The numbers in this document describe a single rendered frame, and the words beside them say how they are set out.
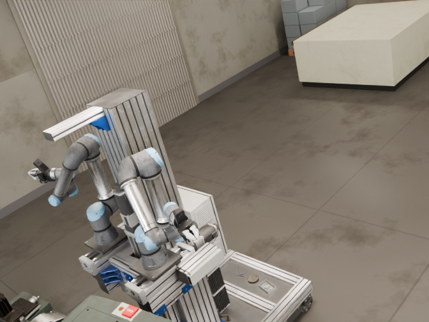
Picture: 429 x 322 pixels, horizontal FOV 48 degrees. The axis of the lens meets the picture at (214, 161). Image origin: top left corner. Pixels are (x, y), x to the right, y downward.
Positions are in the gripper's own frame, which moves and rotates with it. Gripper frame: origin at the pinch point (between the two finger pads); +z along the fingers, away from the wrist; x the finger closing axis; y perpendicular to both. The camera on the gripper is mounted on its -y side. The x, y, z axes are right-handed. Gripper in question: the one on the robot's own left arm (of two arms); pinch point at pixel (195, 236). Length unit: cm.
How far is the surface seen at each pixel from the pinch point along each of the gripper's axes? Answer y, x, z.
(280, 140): 188, -205, -346
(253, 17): 117, -375, -664
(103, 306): 26, 51, -27
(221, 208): 170, -74, -257
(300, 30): 171, -444, -628
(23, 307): 48, 100, -100
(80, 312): 24, 62, -32
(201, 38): 93, -246, -613
